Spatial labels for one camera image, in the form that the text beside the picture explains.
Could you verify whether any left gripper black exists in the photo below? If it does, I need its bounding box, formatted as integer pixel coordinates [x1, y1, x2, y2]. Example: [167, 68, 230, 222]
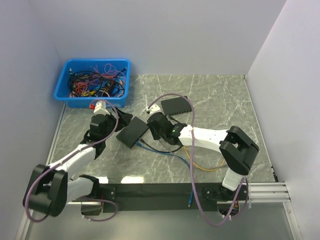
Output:
[102, 106, 133, 140]

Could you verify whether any black network switch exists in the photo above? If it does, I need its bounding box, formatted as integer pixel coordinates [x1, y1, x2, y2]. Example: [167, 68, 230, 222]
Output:
[160, 97, 192, 116]
[116, 117, 149, 149]

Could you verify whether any blue ethernet cable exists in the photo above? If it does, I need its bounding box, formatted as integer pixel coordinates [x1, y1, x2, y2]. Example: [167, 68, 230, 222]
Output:
[136, 142, 195, 208]

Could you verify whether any orange ethernet cable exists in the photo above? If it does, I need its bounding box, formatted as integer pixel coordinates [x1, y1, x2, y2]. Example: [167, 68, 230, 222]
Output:
[182, 146, 227, 172]

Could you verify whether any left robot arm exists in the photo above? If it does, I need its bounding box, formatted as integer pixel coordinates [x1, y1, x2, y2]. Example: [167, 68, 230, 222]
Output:
[22, 108, 133, 217]

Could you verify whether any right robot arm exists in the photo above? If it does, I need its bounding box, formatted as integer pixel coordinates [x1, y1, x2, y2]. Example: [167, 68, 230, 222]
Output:
[147, 112, 260, 200]

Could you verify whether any blue plastic bin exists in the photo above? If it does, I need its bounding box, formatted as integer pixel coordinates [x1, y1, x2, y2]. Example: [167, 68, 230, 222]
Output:
[54, 58, 131, 108]

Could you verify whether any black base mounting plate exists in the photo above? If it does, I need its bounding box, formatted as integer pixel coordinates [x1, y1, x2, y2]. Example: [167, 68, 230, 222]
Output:
[100, 182, 235, 212]

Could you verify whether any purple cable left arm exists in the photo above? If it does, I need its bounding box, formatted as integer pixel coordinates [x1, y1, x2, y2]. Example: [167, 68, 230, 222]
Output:
[24, 99, 120, 223]

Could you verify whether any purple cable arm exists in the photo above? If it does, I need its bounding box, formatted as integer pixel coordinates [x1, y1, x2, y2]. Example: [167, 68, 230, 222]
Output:
[147, 93, 251, 227]
[24, 99, 120, 223]

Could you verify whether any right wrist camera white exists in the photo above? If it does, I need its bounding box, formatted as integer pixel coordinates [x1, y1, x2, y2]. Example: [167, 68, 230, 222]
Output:
[145, 104, 162, 115]

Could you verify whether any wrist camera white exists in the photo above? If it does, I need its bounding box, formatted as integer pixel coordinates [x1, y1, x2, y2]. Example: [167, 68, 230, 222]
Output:
[145, 104, 162, 115]
[89, 100, 110, 116]

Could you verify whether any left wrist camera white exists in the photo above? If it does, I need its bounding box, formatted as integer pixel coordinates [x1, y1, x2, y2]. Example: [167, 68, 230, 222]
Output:
[89, 100, 110, 116]

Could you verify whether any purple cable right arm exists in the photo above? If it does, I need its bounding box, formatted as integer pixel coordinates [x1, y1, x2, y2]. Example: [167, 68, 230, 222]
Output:
[147, 93, 251, 227]

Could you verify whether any tangled coloured cables bundle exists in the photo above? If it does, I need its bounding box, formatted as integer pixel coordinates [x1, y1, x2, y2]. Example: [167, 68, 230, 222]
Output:
[67, 63, 128, 99]

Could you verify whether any aluminium rail frame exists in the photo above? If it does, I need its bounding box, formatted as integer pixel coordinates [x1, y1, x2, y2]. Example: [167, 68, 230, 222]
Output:
[27, 74, 301, 240]

